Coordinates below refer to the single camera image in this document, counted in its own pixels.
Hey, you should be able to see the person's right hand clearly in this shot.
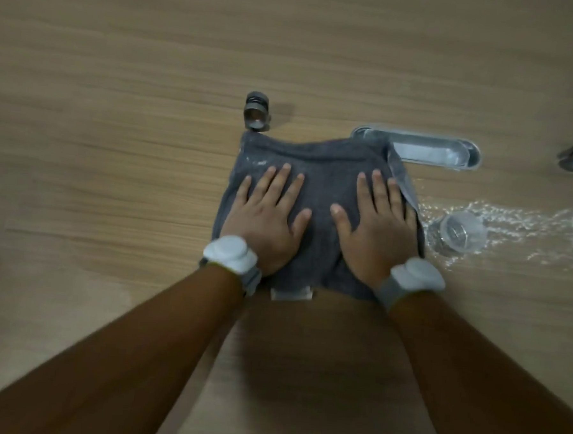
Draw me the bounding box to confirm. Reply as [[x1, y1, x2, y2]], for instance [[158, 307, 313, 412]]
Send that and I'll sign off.
[[326, 166, 426, 292]]

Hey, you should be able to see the person's left hand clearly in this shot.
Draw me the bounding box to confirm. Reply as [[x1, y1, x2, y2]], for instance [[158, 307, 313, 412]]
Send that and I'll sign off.
[[218, 159, 316, 279]]

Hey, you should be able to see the grey cloth towel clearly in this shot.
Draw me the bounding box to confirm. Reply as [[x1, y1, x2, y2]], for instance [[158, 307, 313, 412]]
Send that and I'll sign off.
[[209, 127, 433, 310]]

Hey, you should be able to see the clear plastic shaker jar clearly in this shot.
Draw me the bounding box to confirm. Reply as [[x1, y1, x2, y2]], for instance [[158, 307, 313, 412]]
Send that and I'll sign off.
[[428, 210, 489, 258]]

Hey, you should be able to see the person's left forearm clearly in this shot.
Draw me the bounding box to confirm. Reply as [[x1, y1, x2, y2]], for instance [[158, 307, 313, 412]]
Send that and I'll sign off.
[[0, 252, 249, 434]]

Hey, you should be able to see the person's right forearm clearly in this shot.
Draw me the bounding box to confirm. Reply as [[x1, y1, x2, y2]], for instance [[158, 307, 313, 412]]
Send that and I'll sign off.
[[383, 289, 573, 434]]

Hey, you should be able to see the white wrist tracker grey band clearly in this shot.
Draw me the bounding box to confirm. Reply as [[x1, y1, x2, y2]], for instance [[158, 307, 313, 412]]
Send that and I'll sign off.
[[372, 255, 448, 313], [197, 232, 266, 298]]

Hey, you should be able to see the spilled white powder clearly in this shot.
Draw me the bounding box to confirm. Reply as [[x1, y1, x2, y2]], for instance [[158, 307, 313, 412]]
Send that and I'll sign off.
[[415, 197, 573, 276]]

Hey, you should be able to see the silver oval cable grommet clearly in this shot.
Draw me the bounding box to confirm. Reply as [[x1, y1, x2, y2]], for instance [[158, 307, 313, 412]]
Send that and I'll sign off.
[[349, 123, 485, 172]]

